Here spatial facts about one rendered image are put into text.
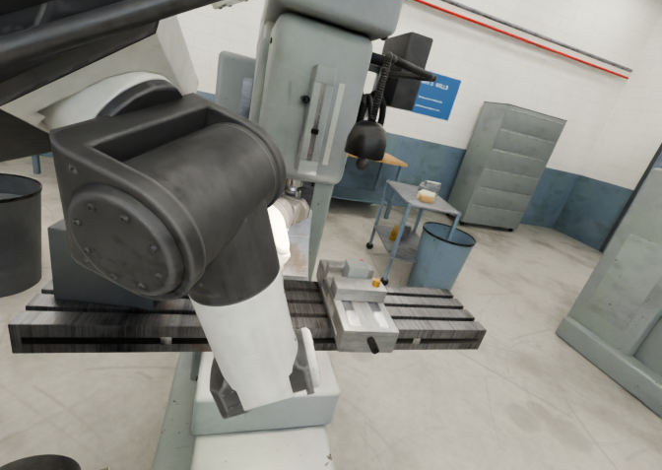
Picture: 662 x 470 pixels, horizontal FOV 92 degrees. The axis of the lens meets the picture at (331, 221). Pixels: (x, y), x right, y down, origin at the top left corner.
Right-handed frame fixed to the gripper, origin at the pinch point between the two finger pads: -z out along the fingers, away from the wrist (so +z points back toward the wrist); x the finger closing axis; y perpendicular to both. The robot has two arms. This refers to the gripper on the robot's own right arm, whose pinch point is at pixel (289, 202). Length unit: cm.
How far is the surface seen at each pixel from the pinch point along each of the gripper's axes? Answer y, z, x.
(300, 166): -12.4, 12.6, -4.2
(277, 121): -19.8, 11.5, 2.7
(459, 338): 34, -15, -59
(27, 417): 123, -1, 94
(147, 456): 123, -4, 40
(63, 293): 29, 23, 43
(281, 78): -27.9, 11.8, 3.2
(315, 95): -26.4, 12.4, -4.3
